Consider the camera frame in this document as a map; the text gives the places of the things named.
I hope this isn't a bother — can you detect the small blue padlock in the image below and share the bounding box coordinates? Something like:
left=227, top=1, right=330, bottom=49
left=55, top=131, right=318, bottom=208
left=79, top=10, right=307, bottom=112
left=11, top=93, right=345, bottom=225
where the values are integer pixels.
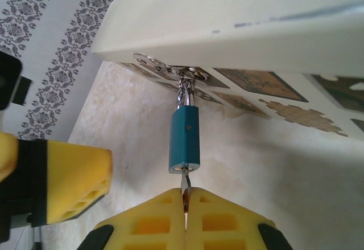
left=167, top=72, right=201, bottom=175

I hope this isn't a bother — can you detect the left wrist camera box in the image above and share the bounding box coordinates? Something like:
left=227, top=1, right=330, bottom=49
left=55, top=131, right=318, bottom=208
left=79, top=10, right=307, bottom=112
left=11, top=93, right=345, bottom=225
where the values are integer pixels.
left=0, top=50, right=34, bottom=111

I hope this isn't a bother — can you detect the cream box with brown prints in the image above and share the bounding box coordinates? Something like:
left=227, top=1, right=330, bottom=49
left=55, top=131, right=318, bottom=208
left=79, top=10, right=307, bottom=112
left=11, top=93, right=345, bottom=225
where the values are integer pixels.
left=90, top=0, right=364, bottom=148

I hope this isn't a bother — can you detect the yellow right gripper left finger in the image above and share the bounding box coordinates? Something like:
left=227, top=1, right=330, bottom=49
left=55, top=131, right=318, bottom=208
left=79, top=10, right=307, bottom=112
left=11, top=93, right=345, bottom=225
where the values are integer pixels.
left=79, top=187, right=188, bottom=250

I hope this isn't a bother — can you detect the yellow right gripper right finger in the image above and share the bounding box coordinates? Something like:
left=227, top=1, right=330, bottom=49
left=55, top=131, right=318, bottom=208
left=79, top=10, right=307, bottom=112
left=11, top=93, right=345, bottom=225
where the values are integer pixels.
left=186, top=187, right=293, bottom=250

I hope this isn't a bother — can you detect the silver hasp plate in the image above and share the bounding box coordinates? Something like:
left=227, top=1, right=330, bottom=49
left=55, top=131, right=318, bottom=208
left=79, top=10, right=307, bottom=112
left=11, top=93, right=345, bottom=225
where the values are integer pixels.
left=133, top=52, right=212, bottom=84

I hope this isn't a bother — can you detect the small silver key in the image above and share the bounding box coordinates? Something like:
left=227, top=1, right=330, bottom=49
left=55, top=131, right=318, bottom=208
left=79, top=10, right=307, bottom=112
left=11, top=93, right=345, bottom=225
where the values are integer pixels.
left=179, top=167, right=192, bottom=215

